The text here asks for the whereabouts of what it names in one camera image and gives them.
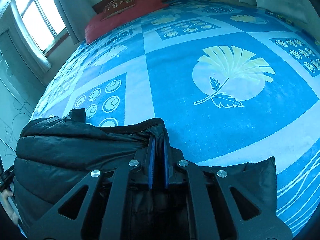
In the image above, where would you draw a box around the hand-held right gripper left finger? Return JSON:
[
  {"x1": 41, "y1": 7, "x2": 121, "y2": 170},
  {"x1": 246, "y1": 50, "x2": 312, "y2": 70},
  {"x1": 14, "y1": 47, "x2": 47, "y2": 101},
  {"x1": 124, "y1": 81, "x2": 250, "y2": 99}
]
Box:
[{"x1": 26, "y1": 137, "x2": 157, "y2": 240}]

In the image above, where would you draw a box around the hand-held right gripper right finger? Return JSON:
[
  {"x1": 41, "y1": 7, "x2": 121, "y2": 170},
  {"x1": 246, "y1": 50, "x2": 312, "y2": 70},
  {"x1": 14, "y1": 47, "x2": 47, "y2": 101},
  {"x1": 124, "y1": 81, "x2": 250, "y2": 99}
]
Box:
[{"x1": 162, "y1": 140, "x2": 293, "y2": 240}]

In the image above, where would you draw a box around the narrow white curtain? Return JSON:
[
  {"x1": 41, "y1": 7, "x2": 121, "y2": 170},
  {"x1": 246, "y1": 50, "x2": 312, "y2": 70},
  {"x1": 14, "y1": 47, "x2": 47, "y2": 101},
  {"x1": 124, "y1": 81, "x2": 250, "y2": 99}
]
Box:
[{"x1": 10, "y1": 0, "x2": 52, "y2": 73}]

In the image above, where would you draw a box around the white wardrobe with circle pattern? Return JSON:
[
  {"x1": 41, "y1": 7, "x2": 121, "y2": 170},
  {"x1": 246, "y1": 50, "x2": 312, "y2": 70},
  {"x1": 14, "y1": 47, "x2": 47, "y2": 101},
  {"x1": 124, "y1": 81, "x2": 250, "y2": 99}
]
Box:
[{"x1": 0, "y1": 30, "x2": 43, "y2": 165}]

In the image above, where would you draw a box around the red pillow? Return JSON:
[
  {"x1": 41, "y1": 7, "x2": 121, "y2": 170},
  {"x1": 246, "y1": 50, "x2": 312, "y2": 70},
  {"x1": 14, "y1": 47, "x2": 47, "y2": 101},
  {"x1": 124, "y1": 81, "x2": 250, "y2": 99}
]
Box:
[{"x1": 85, "y1": 0, "x2": 169, "y2": 44}]

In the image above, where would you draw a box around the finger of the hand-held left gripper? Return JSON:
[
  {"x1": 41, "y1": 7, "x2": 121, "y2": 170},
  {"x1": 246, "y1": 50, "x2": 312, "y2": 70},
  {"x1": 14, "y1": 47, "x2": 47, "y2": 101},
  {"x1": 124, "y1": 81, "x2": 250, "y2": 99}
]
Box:
[{"x1": 68, "y1": 108, "x2": 87, "y2": 123}]

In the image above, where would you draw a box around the person's left hand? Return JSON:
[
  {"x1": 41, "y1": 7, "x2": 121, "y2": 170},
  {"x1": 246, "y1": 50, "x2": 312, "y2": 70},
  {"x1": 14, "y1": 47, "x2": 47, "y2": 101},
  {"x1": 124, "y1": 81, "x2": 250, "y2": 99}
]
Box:
[{"x1": 0, "y1": 190, "x2": 19, "y2": 225}]

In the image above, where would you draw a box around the small window with white frame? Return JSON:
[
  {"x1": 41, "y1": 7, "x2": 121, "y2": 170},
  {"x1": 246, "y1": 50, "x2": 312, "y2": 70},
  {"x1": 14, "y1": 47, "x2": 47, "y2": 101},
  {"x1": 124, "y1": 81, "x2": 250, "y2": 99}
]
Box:
[{"x1": 10, "y1": 0, "x2": 69, "y2": 55}]

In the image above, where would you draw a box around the blue leaf-patterned bed blanket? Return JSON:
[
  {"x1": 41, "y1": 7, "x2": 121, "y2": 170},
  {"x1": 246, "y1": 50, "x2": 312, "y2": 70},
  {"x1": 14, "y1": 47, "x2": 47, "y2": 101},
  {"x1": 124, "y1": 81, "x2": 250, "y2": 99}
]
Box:
[{"x1": 30, "y1": 0, "x2": 320, "y2": 238}]

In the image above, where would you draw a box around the small brown printed cushion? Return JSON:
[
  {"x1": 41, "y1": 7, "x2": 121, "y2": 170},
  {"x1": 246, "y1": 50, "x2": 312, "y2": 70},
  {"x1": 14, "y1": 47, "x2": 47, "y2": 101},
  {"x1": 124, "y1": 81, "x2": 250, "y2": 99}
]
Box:
[{"x1": 101, "y1": 0, "x2": 137, "y2": 20}]

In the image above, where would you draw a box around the black quilted puffer jacket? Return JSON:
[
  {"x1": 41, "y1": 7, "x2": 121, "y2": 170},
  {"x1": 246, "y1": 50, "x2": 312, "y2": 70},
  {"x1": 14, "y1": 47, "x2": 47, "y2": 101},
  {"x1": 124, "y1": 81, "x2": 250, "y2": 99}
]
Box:
[{"x1": 12, "y1": 117, "x2": 278, "y2": 240}]

